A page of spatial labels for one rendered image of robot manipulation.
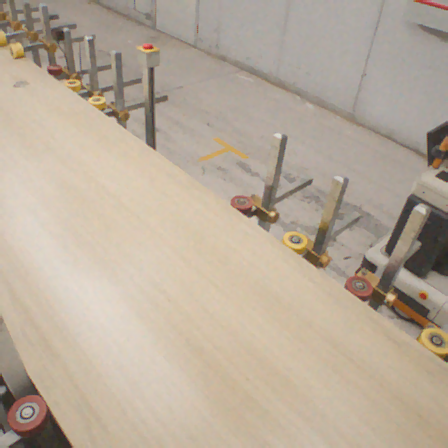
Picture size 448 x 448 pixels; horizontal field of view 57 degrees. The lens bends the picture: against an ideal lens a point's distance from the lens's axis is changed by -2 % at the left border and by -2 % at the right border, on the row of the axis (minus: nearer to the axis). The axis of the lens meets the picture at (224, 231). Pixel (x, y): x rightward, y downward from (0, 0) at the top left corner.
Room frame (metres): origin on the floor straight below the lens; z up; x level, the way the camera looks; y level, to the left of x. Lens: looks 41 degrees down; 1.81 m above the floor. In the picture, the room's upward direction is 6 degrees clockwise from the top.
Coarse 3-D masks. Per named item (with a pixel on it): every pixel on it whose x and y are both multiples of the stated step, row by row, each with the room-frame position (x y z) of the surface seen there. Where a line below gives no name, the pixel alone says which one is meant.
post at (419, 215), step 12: (420, 204) 0.91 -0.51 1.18; (420, 216) 0.88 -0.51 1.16; (408, 228) 0.89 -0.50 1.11; (420, 228) 0.89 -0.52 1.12; (408, 240) 0.88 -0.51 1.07; (396, 252) 0.89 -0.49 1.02; (408, 252) 0.89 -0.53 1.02; (396, 264) 0.88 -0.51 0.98; (384, 276) 0.89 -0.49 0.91; (396, 276) 0.89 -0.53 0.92; (384, 288) 0.88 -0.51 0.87; (372, 300) 0.89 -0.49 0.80
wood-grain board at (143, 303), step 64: (0, 64) 2.22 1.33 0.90; (0, 128) 1.54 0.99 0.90; (64, 128) 1.59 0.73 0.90; (0, 192) 1.11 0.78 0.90; (64, 192) 1.15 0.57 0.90; (128, 192) 1.18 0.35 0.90; (192, 192) 1.22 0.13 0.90; (0, 256) 0.82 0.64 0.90; (64, 256) 0.84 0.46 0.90; (128, 256) 0.87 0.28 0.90; (192, 256) 0.90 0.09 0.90; (256, 256) 0.93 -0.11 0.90; (64, 320) 0.62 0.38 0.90; (128, 320) 0.65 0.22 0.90; (192, 320) 0.67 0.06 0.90; (256, 320) 0.69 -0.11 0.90; (320, 320) 0.71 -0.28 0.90; (384, 320) 0.73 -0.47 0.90; (64, 384) 0.45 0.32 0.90; (128, 384) 0.47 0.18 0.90; (192, 384) 0.49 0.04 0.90; (256, 384) 0.50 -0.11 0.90; (320, 384) 0.52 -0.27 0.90; (384, 384) 0.54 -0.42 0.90
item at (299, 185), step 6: (300, 180) 1.46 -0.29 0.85; (306, 180) 1.46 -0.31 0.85; (312, 180) 1.48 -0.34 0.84; (288, 186) 1.40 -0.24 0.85; (294, 186) 1.41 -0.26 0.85; (300, 186) 1.42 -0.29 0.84; (306, 186) 1.46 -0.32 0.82; (282, 192) 1.36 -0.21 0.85; (288, 192) 1.37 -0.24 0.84; (294, 192) 1.40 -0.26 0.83; (276, 198) 1.32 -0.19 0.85; (282, 198) 1.35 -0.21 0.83; (252, 210) 1.22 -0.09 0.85; (246, 216) 1.20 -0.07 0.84
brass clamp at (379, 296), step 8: (360, 272) 0.95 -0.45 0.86; (368, 272) 0.96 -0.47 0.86; (368, 280) 0.92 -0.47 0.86; (376, 280) 0.92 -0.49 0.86; (376, 288) 0.89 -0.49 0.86; (392, 288) 0.90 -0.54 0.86; (376, 296) 0.88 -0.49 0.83; (384, 296) 0.87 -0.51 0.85; (392, 296) 0.87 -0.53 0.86; (384, 304) 0.85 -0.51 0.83
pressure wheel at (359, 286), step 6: (354, 276) 0.88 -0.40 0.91; (360, 276) 0.89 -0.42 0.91; (348, 282) 0.86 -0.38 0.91; (354, 282) 0.86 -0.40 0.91; (360, 282) 0.86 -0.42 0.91; (366, 282) 0.86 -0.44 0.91; (348, 288) 0.83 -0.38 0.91; (354, 288) 0.84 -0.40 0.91; (360, 288) 0.84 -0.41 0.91; (366, 288) 0.84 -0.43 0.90; (372, 288) 0.84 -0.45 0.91; (354, 294) 0.82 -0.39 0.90; (360, 294) 0.81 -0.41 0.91; (366, 294) 0.82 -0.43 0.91; (366, 300) 0.82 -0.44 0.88
